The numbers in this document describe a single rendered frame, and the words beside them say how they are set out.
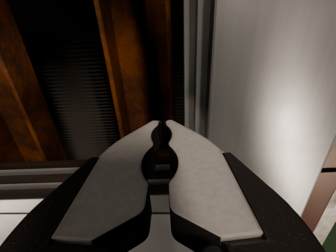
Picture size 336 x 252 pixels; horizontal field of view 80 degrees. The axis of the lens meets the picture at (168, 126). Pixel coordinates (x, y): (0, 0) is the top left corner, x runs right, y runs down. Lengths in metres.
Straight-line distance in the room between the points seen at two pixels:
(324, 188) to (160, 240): 0.17
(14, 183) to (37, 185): 0.02
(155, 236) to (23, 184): 0.13
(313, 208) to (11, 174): 0.31
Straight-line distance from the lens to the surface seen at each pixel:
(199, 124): 0.15
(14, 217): 0.25
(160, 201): 0.19
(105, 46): 0.26
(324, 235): 0.66
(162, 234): 0.22
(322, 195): 0.27
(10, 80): 0.32
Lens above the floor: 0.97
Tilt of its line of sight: 60 degrees down
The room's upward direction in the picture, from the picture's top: 180 degrees counter-clockwise
